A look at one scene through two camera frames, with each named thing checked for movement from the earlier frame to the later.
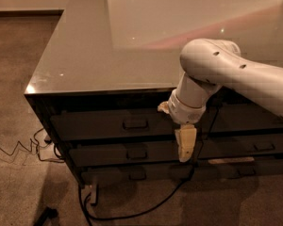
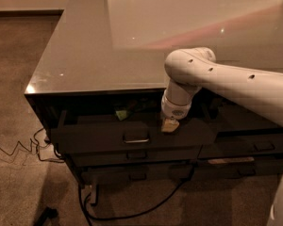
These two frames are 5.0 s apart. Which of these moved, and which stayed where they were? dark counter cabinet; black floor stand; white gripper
Moved: white gripper
Stayed: dark counter cabinet; black floor stand
